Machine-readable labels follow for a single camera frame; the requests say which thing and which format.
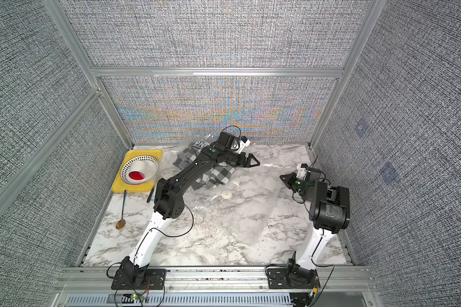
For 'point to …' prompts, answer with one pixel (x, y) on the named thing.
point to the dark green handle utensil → (150, 196)
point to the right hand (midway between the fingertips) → (281, 170)
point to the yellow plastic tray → (119, 185)
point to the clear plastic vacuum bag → (234, 212)
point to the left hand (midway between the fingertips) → (257, 162)
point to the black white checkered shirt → (218, 173)
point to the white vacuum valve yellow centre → (226, 194)
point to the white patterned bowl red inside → (139, 169)
